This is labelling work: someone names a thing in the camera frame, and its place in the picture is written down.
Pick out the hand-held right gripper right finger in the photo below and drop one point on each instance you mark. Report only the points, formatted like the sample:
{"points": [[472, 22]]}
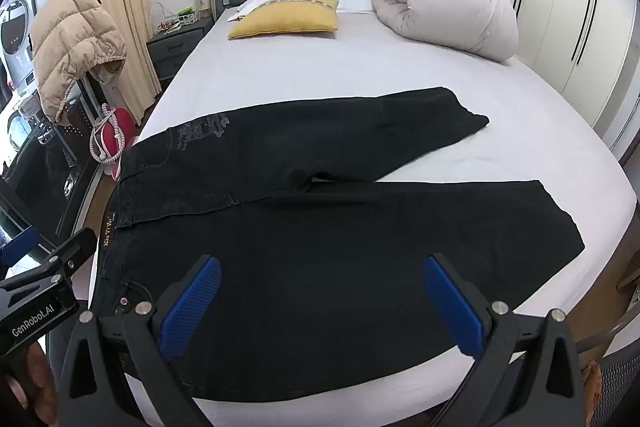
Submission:
{"points": [[452, 302]]}

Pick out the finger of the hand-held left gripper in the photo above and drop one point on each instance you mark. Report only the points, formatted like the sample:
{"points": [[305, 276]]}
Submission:
{"points": [[17, 247], [70, 252]]}

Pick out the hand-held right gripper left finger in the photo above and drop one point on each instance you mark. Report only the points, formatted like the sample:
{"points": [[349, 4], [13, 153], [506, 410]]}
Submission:
{"points": [[192, 307]]}

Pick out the black pants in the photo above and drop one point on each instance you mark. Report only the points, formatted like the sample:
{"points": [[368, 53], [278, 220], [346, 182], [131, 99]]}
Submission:
{"points": [[325, 257]]}

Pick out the person's left hand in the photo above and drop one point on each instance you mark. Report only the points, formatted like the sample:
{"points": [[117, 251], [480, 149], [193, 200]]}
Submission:
{"points": [[30, 382]]}

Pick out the black glossy chair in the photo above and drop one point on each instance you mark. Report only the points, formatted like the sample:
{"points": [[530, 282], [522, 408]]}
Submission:
{"points": [[45, 177]]}

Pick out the pink bag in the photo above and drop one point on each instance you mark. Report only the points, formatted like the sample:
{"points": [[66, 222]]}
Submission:
{"points": [[122, 127]]}

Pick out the black mesh chair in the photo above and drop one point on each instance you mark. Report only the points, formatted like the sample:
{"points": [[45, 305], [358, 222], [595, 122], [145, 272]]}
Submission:
{"points": [[620, 387]]}

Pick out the beige puffer jacket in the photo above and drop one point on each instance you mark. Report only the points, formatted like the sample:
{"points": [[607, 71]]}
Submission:
{"points": [[70, 42]]}

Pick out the white washing machine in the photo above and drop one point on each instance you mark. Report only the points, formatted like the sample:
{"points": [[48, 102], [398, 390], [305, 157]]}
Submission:
{"points": [[17, 27]]}

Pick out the dark grey nightstand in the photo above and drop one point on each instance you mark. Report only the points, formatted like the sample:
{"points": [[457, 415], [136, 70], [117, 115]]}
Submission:
{"points": [[175, 49]]}

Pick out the bed with grey headboard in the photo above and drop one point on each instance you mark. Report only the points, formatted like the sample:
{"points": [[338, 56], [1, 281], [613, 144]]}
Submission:
{"points": [[300, 67]]}

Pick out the white box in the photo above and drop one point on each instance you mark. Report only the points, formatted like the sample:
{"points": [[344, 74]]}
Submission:
{"points": [[203, 7]]}

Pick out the white folded duvet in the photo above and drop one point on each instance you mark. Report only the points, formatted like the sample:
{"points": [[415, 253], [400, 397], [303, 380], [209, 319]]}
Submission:
{"points": [[445, 7]]}

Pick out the yellow pillow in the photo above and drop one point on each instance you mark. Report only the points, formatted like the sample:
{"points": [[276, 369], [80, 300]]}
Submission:
{"points": [[285, 19]]}

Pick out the white pillow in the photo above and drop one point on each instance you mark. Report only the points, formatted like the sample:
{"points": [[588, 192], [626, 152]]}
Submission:
{"points": [[356, 2]]}

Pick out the white wardrobe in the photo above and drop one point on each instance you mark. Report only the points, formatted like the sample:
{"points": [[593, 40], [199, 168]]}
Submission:
{"points": [[565, 7]]}

